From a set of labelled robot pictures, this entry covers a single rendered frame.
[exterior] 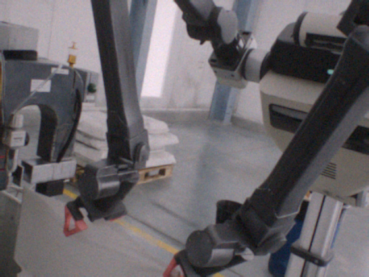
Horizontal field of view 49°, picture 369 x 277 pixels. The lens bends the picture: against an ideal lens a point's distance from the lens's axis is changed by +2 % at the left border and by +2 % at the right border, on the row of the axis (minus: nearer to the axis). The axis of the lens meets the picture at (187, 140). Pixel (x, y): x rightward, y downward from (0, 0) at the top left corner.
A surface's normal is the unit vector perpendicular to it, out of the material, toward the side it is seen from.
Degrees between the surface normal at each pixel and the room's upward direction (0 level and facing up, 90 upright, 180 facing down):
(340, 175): 130
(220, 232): 28
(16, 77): 90
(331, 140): 118
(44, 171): 90
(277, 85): 40
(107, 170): 89
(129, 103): 87
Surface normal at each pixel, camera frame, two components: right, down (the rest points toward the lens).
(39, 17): 0.80, 0.29
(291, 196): 0.40, 0.66
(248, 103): -0.57, 0.06
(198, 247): -0.66, -0.18
